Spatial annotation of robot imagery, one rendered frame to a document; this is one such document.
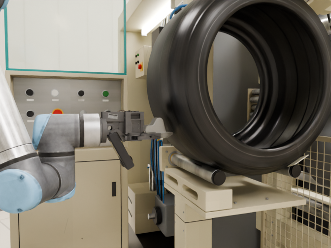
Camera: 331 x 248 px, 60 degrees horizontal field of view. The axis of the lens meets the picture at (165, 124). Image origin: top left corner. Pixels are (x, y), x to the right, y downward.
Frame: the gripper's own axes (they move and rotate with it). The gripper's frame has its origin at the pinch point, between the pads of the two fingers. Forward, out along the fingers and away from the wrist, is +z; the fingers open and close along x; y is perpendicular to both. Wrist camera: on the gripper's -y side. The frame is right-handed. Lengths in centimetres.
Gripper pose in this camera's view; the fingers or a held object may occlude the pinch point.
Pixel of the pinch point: (168, 135)
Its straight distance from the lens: 85.7
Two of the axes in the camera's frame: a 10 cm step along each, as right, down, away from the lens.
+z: 9.4, -0.2, 3.3
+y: 0.0, -10.0, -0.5
